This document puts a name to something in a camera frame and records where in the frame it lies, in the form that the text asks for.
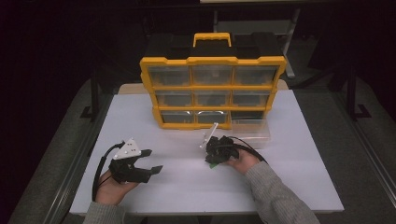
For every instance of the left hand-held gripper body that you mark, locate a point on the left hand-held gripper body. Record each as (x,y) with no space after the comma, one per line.
(126,152)

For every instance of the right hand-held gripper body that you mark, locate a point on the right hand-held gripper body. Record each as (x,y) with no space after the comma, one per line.
(222,147)

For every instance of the single clear plastic drawer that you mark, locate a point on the single clear plastic drawer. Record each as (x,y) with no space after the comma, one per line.
(252,133)

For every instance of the yellow black drawer organizer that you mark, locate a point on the yellow black drawer organizer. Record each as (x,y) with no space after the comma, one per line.
(211,51)

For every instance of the person's right hand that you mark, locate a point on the person's right hand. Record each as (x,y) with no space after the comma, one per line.
(246,161)

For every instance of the person's left hand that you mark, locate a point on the person's left hand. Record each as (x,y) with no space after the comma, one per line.
(109,193)

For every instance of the set of clear organizer drawers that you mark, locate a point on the set of clear organizer drawers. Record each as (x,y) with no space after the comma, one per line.
(174,99)

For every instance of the dark metal stand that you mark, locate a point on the dark metal stand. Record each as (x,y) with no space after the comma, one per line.
(94,96)
(351,93)

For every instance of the grey metal rail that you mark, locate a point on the grey metal rail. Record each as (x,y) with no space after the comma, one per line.
(373,155)
(77,161)

